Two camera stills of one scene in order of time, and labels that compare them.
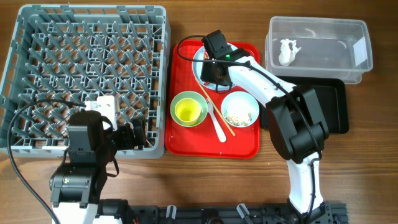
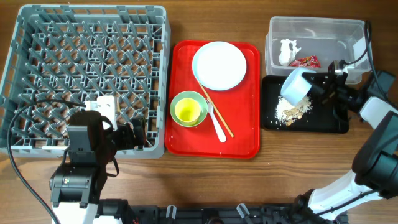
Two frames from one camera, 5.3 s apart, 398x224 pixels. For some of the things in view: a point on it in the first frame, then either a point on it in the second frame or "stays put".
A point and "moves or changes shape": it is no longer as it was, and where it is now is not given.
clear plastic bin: [317, 47] stays put
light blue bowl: [240, 109] to [296, 86]
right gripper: [204, 73] to [330, 88]
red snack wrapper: [206, 55] to [309, 61]
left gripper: [129, 142] stays put
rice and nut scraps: [235, 120] moves or changes shape
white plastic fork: [219, 130] stays put
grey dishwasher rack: [60, 55] stays put
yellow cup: [187, 111] stays put
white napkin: [288, 51] stays put
